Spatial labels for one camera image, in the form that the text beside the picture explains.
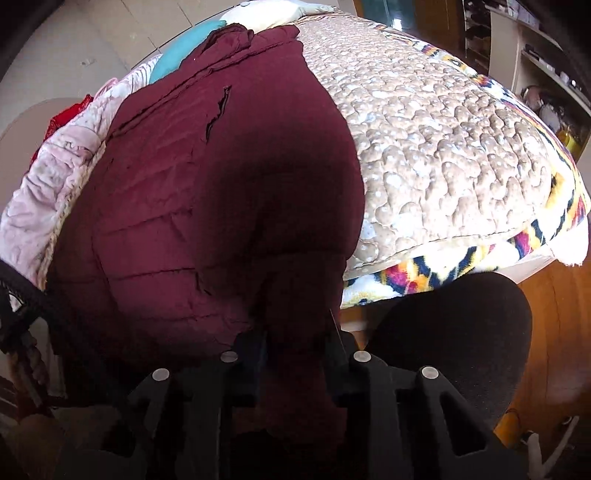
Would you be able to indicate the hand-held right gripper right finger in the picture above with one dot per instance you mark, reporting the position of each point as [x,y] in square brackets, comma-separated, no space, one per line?
[351,374]

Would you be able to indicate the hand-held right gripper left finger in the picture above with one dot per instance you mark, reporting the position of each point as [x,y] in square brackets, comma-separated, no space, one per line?
[240,369]

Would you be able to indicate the maroon quilt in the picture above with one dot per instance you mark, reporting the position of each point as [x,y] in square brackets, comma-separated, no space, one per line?
[184,207]

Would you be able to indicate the cluttered clothes rack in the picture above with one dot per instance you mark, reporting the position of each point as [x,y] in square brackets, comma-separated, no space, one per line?
[478,37]

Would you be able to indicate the beige quilted bedspread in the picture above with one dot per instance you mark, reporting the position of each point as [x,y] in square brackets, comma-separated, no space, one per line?
[438,161]

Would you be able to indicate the pink floral comforter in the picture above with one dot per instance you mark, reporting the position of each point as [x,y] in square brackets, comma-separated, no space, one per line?
[55,184]

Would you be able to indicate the red cloth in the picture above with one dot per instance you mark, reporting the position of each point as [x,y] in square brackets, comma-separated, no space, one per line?
[69,115]

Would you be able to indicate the yellow container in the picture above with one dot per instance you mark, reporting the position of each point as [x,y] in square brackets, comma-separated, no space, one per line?
[569,144]

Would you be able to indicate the teal pillow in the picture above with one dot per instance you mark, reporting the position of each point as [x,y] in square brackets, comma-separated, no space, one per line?
[184,50]

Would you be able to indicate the white pillow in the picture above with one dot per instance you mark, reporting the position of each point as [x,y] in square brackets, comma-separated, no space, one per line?
[268,14]

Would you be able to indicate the white television cabinet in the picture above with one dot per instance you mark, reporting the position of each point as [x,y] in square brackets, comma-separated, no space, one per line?
[508,46]

